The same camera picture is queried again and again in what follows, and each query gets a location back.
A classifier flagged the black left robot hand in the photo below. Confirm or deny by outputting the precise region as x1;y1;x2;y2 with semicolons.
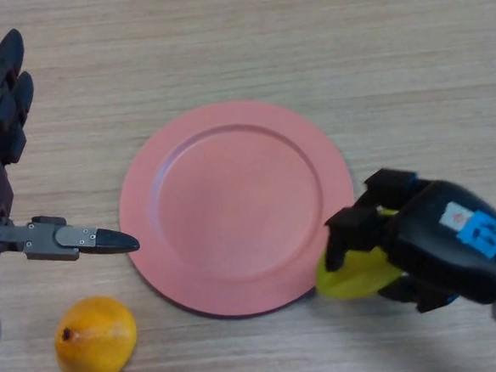
0;20;142;271

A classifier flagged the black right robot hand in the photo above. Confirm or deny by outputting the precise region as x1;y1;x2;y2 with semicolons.
318;160;496;321

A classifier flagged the yellow starfruit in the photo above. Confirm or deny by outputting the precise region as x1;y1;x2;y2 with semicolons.
310;207;406;304

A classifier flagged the round pink plate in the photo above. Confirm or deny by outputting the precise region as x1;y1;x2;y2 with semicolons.
111;93;363;327

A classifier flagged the orange pear-shaped fruit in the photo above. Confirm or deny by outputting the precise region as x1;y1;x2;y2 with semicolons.
51;293;141;372

